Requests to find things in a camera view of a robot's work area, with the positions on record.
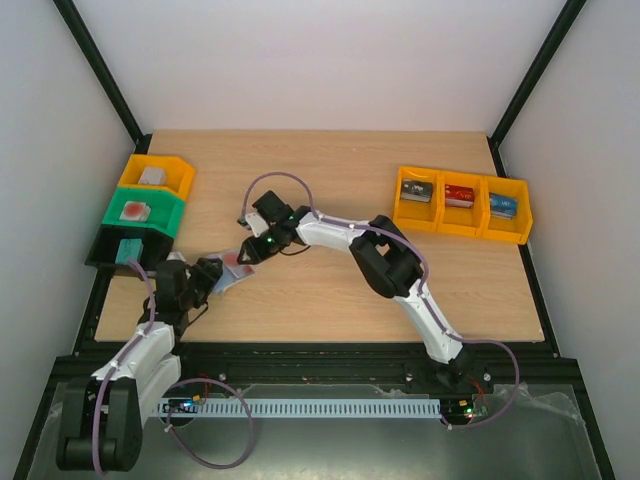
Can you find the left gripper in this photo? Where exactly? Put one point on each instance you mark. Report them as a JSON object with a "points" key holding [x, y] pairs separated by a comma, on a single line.
{"points": [[208, 273]]}

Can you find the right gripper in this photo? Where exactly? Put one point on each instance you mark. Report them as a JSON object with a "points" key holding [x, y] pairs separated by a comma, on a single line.
{"points": [[257, 245]]}

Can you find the white card holder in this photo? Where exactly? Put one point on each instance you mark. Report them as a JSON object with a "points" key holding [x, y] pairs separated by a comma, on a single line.
{"points": [[227, 280]]}

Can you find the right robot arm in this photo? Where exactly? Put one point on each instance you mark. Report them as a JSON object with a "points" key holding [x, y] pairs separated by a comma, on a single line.
{"points": [[389, 263]]}

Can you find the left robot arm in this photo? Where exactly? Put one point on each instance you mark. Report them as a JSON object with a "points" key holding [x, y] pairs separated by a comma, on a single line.
{"points": [[103, 414]]}

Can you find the teal holder in black bin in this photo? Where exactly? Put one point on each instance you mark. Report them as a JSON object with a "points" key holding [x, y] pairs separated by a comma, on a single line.
{"points": [[129, 250]]}

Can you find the holder with red card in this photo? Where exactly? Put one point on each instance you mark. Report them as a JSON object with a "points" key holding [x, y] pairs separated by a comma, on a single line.
{"points": [[135, 211]]}

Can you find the grey holder in yellow bin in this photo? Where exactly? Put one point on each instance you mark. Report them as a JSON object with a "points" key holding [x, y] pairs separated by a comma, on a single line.
{"points": [[152, 176]]}

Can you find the yellow bin with black cards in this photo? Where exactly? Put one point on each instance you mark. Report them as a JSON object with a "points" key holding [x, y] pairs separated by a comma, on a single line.
{"points": [[418, 202]]}

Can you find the black card stack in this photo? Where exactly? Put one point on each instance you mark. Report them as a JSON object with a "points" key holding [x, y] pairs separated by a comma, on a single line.
{"points": [[416, 191]]}

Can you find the red card stack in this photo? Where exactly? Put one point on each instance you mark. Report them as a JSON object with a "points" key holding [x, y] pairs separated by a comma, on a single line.
{"points": [[457, 196]]}

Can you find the yellow bin with red cards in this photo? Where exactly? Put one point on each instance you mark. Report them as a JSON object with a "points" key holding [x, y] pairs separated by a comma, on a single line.
{"points": [[460, 221]]}

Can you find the blue card stack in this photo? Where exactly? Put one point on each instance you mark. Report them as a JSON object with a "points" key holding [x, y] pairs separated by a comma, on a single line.
{"points": [[502, 206]]}

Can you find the yellow bin with blue cards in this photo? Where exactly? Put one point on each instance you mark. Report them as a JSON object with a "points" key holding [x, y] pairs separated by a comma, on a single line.
{"points": [[516, 230]]}

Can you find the green bin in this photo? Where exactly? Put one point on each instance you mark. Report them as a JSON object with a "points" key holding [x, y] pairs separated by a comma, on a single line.
{"points": [[166, 209]]}

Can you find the yellow bin far left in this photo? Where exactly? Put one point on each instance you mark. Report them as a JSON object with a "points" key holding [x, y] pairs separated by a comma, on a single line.
{"points": [[166, 173]]}

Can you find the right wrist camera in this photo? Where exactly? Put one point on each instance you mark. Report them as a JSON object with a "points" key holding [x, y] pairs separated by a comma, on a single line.
{"points": [[254, 223]]}

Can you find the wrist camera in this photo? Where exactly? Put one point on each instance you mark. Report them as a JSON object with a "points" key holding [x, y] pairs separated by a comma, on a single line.
{"points": [[254, 223], [175, 257]]}

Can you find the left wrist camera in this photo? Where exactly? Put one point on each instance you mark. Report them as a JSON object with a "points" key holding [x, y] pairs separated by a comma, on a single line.
{"points": [[175, 257]]}

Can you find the white slotted cable duct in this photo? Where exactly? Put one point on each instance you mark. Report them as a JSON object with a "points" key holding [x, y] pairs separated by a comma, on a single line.
{"points": [[403, 408]]}

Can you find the left black frame post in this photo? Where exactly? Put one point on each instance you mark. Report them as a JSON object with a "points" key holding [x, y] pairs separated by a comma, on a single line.
{"points": [[87, 45]]}

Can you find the black frame post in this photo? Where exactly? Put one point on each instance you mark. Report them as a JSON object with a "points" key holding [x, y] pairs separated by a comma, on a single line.
{"points": [[545, 54], [87, 45]]}

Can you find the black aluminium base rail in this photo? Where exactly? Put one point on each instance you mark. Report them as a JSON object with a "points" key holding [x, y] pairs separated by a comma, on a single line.
{"points": [[405, 366]]}

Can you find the right black frame post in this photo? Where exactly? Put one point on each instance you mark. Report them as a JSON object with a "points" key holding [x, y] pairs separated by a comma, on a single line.
{"points": [[545, 54]]}

